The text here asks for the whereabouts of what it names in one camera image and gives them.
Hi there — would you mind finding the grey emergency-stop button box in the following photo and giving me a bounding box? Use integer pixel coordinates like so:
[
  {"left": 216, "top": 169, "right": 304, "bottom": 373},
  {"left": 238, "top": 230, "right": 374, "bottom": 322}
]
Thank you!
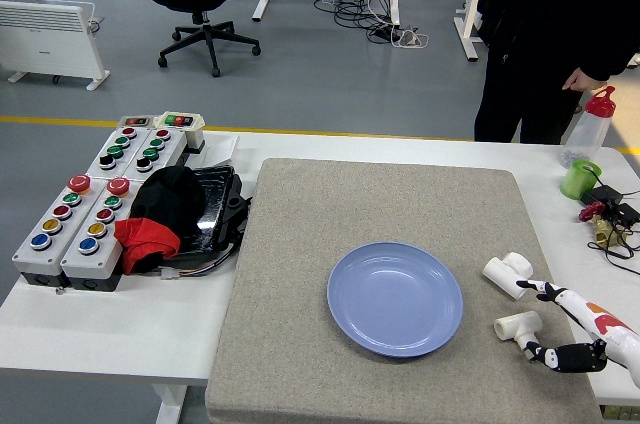
[
  {"left": 59, "top": 176, "right": 144, "bottom": 291},
  {"left": 12, "top": 174, "right": 109, "bottom": 288}
]

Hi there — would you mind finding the black cable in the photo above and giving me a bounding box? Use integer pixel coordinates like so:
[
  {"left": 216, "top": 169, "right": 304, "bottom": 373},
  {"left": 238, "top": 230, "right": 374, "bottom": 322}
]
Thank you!
[{"left": 587, "top": 223, "right": 640, "bottom": 276}]

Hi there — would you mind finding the grey-brown mat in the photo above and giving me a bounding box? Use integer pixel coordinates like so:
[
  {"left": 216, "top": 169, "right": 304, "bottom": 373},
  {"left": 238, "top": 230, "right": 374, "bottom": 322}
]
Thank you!
[{"left": 204, "top": 157, "right": 604, "bottom": 424}]

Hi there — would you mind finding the black cloth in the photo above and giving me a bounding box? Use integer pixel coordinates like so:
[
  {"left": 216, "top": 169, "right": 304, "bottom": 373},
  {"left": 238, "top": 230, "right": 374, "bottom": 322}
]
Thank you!
[{"left": 129, "top": 165, "right": 206, "bottom": 245}]

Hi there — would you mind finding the cream green-red switch box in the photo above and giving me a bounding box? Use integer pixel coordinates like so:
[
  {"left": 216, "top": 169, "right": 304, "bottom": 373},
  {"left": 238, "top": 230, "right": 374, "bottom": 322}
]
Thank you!
[{"left": 152, "top": 111, "right": 207, "bottom": 151}]

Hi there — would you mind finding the white panel heater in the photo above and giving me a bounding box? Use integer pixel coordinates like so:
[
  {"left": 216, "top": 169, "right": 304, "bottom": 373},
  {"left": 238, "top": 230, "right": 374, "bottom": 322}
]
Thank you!
[{"left": 0, "top": 0, "right": 111, "bottom": 92}]

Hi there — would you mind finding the person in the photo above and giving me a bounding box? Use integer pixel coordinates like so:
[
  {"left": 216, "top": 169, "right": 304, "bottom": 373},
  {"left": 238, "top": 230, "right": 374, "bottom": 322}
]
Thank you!
[{"left": 473, "top": 0, "right": 640, "bottom": 146}]

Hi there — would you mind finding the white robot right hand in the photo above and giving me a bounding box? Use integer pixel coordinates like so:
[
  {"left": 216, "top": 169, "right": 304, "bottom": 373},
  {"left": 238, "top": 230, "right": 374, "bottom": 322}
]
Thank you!
[{"left": 516, "top": 278, "right": 640, "bottom": 390}]

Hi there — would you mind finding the person's hand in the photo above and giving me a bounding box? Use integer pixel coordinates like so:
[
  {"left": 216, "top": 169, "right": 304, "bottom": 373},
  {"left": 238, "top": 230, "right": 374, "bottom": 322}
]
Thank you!
[{"left": 562, "top": 67, "right": 609, "bottom": 93}]

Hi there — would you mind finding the red valve handle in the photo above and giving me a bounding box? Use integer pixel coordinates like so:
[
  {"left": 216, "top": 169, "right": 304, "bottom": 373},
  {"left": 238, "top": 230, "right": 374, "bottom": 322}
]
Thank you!
[{"left": 578, "top": 202, "right": 607, "bottom": 224}]

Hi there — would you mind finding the clear bottle red cap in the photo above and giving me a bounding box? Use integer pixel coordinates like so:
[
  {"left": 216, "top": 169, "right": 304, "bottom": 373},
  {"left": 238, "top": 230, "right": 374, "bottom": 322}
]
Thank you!
[{"left": 558, "top": 85, "right": 617, "bottom": 169}]

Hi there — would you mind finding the white pipe tee metal nut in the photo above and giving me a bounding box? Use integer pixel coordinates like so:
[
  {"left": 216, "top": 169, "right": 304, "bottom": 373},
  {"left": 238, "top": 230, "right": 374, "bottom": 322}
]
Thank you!
[{"left": 493, "top": 310, "right": 544, "bottom": 353}]

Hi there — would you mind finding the black power adapter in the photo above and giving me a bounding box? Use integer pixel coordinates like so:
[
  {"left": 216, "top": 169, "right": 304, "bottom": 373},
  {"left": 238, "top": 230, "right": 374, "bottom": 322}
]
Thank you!
[{"left": 579, "top": 185, "right": 625, "bottom": 208}]

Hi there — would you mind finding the grey four-button control box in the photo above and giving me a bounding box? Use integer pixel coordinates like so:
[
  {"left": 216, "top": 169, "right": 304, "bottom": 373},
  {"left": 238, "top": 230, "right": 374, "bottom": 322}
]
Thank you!
[
  {"left": 122, "top": 127, "right": 187, "bottom": 180},
  {"left": 85, "top": 126, "right": 151, "bottom": 180}
]

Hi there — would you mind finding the green cup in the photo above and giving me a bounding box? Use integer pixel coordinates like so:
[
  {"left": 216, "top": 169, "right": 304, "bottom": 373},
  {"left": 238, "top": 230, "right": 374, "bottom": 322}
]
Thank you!
[{"left": 559, "top": 159, "right": 603, "bottom": 200}]

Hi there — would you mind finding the white pipe tee fitting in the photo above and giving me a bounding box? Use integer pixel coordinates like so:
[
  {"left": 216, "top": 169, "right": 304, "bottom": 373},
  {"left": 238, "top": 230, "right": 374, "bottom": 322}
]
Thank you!
[{"left": 482, "top": 252, "right": 535, "bottom": 301}]

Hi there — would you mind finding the brass valve fitting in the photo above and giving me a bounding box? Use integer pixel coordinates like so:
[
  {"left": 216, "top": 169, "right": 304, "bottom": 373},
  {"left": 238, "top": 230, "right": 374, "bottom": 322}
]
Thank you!
[{"left": 592, "top": 218, "right": 626, "bottom": 248}]

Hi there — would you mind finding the wire bundle white connector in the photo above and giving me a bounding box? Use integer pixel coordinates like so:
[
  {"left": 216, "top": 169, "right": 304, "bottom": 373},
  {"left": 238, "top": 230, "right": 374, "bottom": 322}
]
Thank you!
[{"left": 159, "top": 256, "right": 237, "bottom": 281}]

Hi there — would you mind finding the blue plate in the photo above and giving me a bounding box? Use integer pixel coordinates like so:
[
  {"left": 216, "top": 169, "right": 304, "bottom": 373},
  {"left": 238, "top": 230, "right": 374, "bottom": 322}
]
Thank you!
[{"left": 326, "top": 241, "right": 465, "bottom": 359}]

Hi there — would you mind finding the white paper sheet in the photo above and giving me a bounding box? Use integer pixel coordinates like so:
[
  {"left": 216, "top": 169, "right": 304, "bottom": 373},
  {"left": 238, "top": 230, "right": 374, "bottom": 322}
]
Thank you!
[{"left": 202, "top": 133, "right": 240, "bottom": 168}]

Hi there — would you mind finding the red cloth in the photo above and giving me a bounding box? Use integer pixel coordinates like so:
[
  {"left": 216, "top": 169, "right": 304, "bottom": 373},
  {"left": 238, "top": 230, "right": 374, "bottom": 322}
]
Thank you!
[{"left": 113, "top": 217, "right": 181, "bottom": 275}]

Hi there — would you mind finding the black adapter box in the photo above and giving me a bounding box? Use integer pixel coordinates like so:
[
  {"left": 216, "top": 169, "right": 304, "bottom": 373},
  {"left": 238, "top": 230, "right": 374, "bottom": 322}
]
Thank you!
[{"left": 607, "top": 202, "right": 640, "bottom": 226}]

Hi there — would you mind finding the black glossy tray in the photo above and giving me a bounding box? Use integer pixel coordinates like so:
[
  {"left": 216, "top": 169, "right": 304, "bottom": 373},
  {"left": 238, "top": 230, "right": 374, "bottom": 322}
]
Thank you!
[{"left": 164, "top": 165, "right": 254, "bottom": 270}]

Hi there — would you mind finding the white table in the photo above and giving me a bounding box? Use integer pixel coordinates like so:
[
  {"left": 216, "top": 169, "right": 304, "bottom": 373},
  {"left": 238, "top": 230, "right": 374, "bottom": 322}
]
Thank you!
[{"left": 0, "top": 129, "right": 640, "bottom": 424}]

